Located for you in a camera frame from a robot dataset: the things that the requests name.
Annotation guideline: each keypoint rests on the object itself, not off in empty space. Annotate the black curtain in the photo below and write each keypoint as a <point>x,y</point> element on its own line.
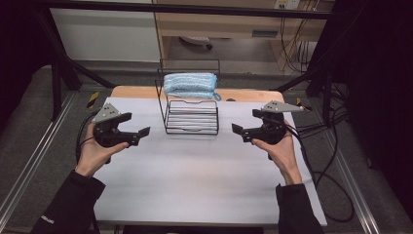
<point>19,48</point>
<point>380,81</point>

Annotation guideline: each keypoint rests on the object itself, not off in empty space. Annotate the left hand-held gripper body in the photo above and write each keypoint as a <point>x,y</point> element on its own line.
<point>107,131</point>

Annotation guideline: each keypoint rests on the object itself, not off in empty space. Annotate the black metal frame bar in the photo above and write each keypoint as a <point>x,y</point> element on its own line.
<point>195,9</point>

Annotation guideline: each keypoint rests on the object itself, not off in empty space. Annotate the white cabinet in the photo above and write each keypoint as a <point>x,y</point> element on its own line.
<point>104,35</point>

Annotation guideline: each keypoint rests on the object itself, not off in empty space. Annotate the white table mat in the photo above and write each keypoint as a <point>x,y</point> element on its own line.
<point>195,175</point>

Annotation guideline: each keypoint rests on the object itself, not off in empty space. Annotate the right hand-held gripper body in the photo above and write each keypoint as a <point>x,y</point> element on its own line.
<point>272,126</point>

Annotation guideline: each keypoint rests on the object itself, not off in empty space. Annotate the person's right hand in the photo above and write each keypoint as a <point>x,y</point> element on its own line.
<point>282,156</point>

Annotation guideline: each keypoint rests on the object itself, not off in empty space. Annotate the chair base with caster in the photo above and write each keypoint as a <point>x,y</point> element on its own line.
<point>196,40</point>

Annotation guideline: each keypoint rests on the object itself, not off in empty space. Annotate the white power outlet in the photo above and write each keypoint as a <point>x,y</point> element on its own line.
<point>287,4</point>

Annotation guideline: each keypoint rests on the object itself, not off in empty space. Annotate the aluminium rail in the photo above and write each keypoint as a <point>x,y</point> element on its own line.
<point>352,185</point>
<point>35,156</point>

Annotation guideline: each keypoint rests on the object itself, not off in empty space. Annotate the person's left hand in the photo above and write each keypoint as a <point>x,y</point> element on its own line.
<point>94,156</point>

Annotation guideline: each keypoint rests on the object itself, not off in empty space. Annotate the yellow black tape marker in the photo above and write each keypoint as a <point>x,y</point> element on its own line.
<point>93,99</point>

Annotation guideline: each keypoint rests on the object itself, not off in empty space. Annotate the blue striped towel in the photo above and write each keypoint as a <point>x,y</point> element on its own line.
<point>190,85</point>

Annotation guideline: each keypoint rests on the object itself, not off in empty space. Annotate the wooden desk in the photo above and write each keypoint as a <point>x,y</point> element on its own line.
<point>227,26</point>

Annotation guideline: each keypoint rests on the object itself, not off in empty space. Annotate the black metal stand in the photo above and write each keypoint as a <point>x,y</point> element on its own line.
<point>326,94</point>
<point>56,84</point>

